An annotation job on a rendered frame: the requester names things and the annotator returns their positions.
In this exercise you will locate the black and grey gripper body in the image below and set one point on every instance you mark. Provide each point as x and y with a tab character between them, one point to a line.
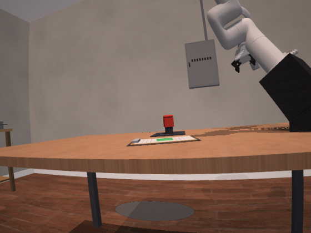
242	54

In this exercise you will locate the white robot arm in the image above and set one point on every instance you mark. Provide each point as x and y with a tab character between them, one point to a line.
266	54

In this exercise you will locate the dark red stamp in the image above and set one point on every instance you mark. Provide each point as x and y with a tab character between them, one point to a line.
168	123

